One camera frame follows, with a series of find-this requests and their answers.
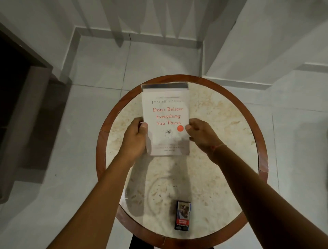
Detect dark cigarette pack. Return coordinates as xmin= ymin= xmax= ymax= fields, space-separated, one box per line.
xmin=174 ymin=201 xmax=192 ymax=231

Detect white paperback book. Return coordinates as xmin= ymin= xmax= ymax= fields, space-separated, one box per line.
xmin=141 ymin=82 xmax=190 ymax=156

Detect round wooden-rimmed marble table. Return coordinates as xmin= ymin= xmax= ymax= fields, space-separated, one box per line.
xmin=96 ymin=75 xmax=269 ymax=249

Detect dark wooden door frame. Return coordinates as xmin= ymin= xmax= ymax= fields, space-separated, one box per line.
xmin=0 ymin=22 xmax=54 ymax=204

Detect person's left hand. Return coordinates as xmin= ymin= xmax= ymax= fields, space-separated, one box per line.
xmin=119 ymin=117 xmax=148 ymax=167

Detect person's left forearm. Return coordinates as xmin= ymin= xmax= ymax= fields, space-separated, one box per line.
xmin=47 ymin=154 xmax=137 ymax=249

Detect person's right forearm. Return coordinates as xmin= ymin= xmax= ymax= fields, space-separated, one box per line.
xmin=212 ymin=145 xmax=328 ymax=249

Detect person's right hand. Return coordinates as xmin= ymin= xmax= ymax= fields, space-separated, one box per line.
xmin=185 ymin=118 xmax=226 ymax=157

